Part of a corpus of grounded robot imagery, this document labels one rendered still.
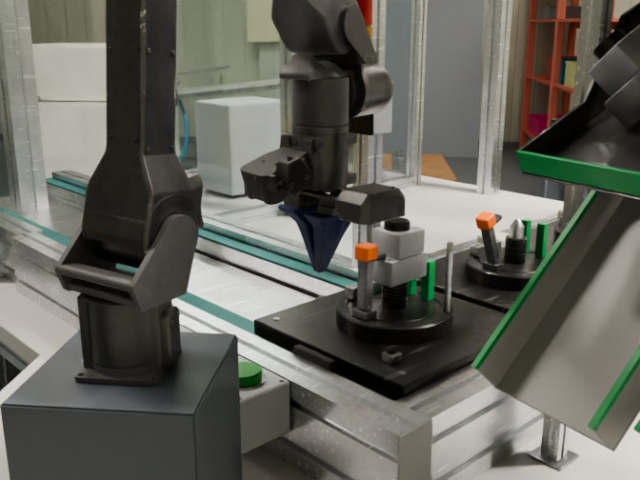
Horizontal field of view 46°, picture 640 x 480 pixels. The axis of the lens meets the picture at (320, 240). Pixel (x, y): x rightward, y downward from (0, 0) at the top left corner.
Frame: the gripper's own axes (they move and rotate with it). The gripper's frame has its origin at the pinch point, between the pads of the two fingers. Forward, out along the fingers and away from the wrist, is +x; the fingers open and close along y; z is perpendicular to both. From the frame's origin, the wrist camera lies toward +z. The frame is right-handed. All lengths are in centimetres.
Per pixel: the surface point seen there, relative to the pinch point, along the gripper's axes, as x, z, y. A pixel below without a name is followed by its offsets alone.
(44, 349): 24, 12, -45
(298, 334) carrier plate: 12.5, -1.1, -4.7
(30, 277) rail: 19, 6, -65
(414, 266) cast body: 5.2, -13.0, 2.2
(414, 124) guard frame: 5, -113, -82
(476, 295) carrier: 12.4, -26.6, 1.7
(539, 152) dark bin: -11.0, -6.9, 20.8
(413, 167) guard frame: 17, -113, -81
